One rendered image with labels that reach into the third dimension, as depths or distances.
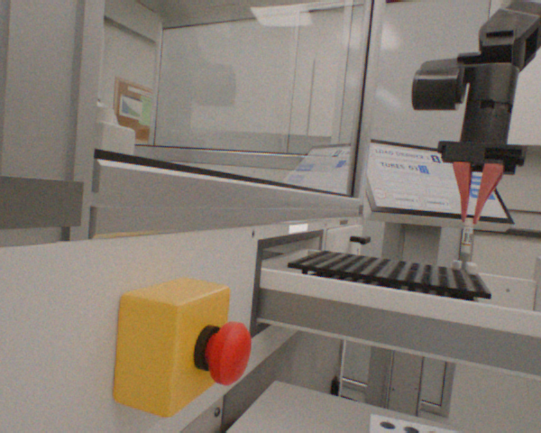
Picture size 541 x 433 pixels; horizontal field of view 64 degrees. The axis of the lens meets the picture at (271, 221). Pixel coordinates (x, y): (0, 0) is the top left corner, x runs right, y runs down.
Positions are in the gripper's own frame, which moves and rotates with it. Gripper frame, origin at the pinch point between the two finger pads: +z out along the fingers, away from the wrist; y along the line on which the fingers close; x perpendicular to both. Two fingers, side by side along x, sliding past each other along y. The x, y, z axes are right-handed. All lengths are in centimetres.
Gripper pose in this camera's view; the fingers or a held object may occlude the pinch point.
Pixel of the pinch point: (470, 216)
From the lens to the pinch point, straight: 62.5
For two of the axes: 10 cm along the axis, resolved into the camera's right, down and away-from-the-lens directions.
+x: 4.7, 0.9, 8.8
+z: -1.7, 9.9, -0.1
